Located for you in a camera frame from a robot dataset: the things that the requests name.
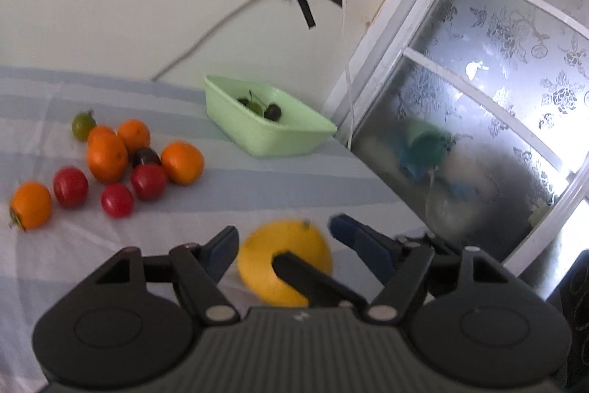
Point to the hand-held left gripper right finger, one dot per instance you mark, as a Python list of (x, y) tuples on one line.
[(372, 255)]

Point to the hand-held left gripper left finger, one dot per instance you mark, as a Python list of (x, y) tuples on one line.
[(223, 252)]

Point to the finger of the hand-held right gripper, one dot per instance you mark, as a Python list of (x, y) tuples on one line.
[(313, 282)]

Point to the large yellow fruit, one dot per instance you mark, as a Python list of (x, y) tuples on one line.
[(285, 241)]

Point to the red tomato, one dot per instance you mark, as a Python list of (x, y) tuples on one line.
[(148, 182), (70, 186), (117, 200)]

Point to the light green plastic basin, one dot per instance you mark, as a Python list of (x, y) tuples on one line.
[(276, 142)]

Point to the dark plum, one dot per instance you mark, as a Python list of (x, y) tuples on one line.
[(274, 112), (146, 156)]

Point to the green tomato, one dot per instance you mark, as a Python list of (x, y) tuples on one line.
[(83, 126)]

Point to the small orange with stem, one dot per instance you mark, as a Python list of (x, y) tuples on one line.
[(31, 205)]

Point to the striped bedsheet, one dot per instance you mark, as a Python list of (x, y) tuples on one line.
[(184, 218)]

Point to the dark green fruit with stem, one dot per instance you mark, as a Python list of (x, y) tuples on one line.
[(252, 104)]

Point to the frosted floral window glass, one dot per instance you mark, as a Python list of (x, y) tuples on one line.
[(506, 20)]

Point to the white window frame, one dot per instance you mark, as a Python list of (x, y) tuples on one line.
[(401, 15)]

